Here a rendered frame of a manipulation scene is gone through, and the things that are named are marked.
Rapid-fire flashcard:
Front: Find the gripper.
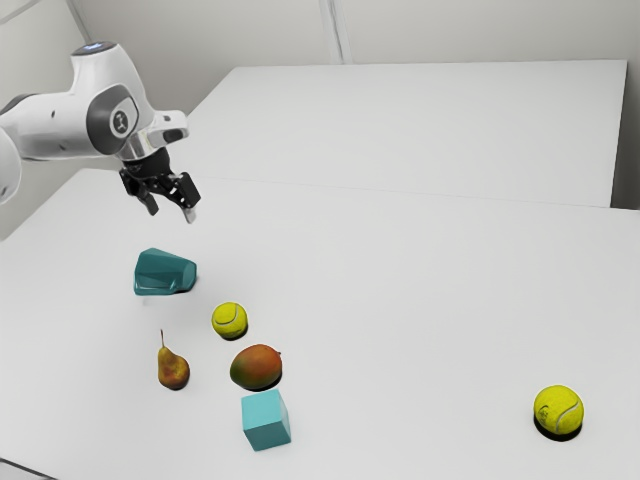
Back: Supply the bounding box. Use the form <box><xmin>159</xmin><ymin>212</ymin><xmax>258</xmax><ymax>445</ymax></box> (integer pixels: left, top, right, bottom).
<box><xmin>118</xmin><ymin>147</ymin><xmax>203</xmax><ymax>225</ymax></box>

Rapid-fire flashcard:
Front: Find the teal faceted mug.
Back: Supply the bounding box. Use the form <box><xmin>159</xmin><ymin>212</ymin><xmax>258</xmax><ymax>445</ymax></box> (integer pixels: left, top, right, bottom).
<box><xmin>132</xmin><ymin>247</ymin><xmax>198</xmax><ymax>297</ymax></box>

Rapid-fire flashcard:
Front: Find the yellow tennis ball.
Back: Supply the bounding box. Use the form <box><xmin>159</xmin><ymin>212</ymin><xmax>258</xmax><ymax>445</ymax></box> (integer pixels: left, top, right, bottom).
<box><xmin>532</xmin><ymin>383</ymin><xmax>585</xmax><ymax>435</ymax></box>
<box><xmin>211</xmin><ymin>300</ymin><xmax>249</xmax><ymax>340</ymax></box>

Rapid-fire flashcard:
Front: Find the brown yellow pear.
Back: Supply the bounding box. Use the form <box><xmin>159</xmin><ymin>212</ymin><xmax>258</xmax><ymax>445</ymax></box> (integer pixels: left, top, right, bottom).
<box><xmin>157</xmin><ymin>328</ymin><xmax>191</xmax><ymax>392</ymax></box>

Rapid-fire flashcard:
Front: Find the red green mango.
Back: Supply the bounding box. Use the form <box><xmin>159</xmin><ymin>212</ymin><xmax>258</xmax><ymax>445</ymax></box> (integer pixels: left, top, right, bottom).
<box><xmin>229</xmin><ymin>343</ymin><xmax>284</xmax><ymax>391</ymax></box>

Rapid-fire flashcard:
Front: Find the teal cube block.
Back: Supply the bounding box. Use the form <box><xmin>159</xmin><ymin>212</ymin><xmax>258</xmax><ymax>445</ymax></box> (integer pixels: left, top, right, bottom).
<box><xmin>240</xmin><ymin>389</ymin><xmax>293</xmax><ymax>453</ymax></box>

